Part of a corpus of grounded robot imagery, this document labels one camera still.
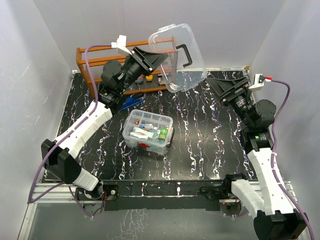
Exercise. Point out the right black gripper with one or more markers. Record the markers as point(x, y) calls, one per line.
point(224, 87)

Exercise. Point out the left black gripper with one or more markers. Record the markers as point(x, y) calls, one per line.
point(147, 61)

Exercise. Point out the clear lid with black handle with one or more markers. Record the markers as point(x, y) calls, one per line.
point(184, 67)

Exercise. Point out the clear divided organizer tray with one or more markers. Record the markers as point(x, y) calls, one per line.
point(147, 127)

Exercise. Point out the clear medicine kit box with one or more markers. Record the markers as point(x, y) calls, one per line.
point(147, 140)

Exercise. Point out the white green sachet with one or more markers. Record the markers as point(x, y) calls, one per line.
point(141, 133)

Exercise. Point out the small green box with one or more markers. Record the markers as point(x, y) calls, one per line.
point(163, 134)

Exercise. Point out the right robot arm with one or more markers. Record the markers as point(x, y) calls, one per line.
point(276, 215)

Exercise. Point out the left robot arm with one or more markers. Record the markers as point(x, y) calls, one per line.
point(60, 154)

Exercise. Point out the yellow small container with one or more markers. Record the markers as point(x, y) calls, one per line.
point(149, 78)

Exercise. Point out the small glass jar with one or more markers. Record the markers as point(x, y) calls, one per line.
point(139, 81)

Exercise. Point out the white open cardboard box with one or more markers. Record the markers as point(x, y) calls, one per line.
point(161, 80)

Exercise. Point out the blue stapler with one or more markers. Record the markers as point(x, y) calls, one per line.
point(133, 100)

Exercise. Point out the orange wooden shelf rack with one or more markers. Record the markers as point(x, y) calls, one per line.
point(92, 73)

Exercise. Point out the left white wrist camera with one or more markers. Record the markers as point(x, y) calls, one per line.
point(121, 46)

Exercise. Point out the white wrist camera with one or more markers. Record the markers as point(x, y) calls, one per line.
point(259, 82)
point(121, 46)

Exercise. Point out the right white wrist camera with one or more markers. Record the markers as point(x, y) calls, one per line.
point(259, 82)

